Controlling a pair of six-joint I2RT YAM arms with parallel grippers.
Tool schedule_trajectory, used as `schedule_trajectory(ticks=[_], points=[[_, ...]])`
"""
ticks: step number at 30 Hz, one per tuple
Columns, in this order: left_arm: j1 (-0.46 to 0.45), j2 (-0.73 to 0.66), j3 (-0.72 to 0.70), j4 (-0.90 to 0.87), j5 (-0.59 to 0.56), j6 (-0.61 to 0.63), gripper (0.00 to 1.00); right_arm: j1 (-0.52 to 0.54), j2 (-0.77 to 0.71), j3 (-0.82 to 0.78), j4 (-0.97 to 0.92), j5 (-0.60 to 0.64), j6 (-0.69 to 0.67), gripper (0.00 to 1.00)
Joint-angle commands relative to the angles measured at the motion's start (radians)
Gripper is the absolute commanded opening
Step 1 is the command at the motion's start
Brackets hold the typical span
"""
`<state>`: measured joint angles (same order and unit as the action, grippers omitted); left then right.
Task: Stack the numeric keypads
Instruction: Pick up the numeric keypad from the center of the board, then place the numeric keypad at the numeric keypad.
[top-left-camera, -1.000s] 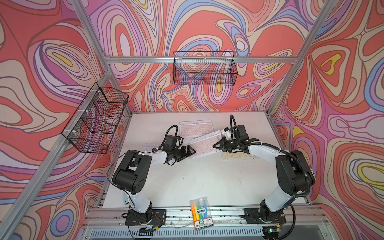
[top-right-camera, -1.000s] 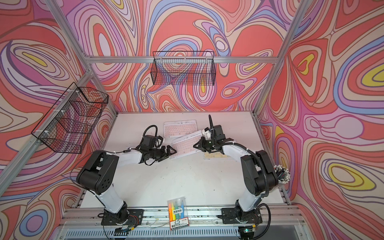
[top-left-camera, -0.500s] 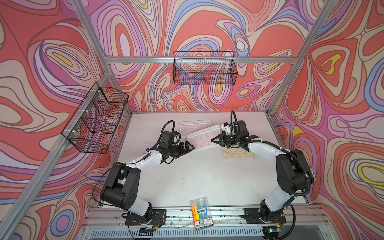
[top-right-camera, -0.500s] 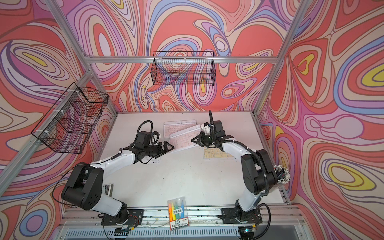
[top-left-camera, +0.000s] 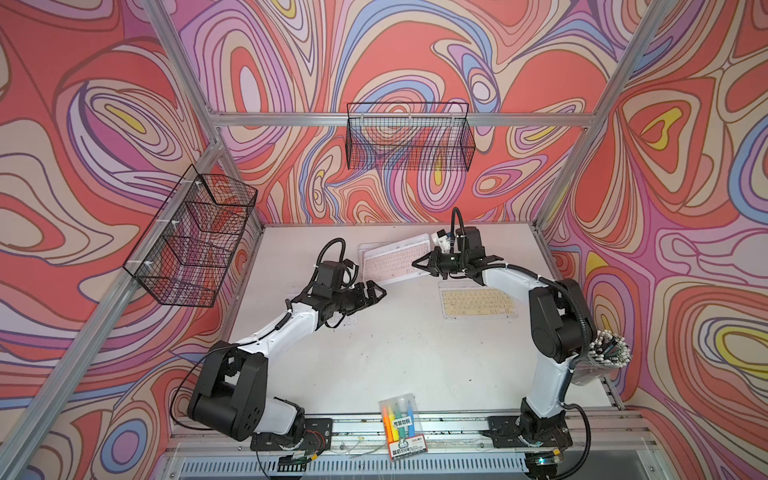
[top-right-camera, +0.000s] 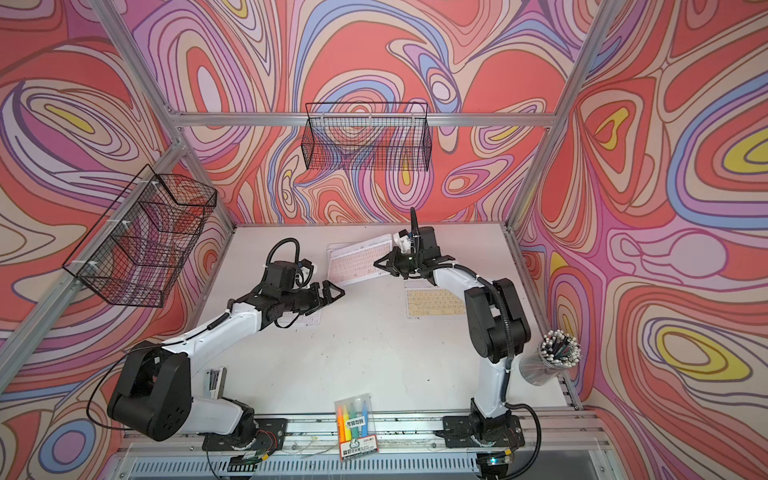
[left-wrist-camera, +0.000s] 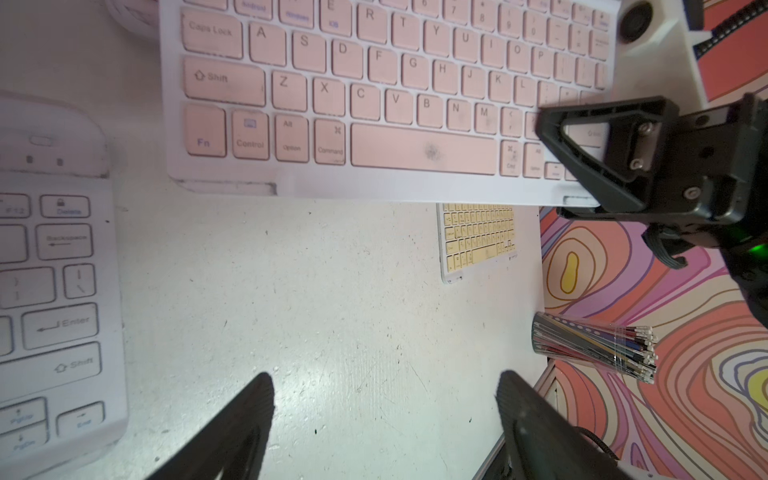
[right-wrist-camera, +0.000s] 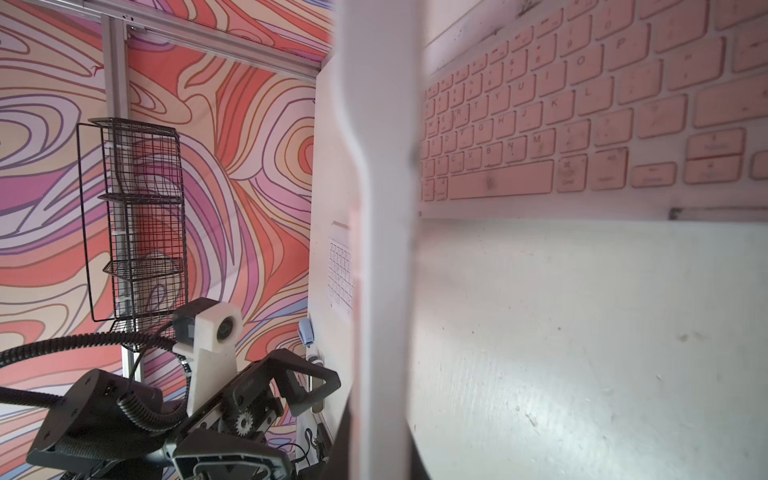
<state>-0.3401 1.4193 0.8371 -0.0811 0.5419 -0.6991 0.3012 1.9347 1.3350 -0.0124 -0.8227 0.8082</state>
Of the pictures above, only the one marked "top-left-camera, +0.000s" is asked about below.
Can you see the black wire basket left wall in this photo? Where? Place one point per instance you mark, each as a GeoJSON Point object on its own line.
{"type": "Point", "coordinates": [183, 259]}

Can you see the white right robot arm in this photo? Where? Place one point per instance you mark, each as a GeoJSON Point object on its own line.
{"type": "Point", "coordinates": [561, 327]}

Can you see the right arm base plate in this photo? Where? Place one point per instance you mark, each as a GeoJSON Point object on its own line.
{"type": "Point", "coordinates": [528, 431]}

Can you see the black wire basket back wall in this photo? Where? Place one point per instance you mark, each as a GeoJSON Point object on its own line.
{"type": "Point", "coordinates": [409, 136]}

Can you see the yellow key keyboard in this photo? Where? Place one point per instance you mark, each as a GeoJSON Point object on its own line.
{"type": "Point", "coordinates": [469, 301]}

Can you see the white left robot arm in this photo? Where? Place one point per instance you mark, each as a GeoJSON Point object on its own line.
{"type": "Point", "coordinates": [230, 395]}

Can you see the black wire basket wall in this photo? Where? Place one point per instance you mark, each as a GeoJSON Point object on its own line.
{"type": "Point", "coordinates": [409, 136]}
{"type": "Point", "coordinates": [183, 259]}

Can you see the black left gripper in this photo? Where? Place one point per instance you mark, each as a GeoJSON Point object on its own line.
{"type": "Point", "coordinates": [357, 288]}

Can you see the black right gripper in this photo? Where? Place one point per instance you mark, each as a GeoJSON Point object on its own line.
{"type": "Point", "coordinates": [433, 265]}

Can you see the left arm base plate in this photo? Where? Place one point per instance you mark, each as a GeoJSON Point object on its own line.
{"type": "Point", "coordinates": [308, 435]}

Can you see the highlighter marker pack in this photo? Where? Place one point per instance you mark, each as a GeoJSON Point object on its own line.
{"type": "Point", "coordinates": [402, 426]}

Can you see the aluminium front rail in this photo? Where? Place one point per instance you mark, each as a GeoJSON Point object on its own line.
{"type": "Point", "coordinates": [619, 445]}

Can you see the bundle of pens in cup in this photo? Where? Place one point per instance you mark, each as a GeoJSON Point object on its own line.
{"type": "Point", "coordinates": [609, 350]}

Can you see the pink keyboard row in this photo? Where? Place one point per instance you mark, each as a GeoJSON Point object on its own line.
{"type": "Point", "coordinates": [392, 263]}

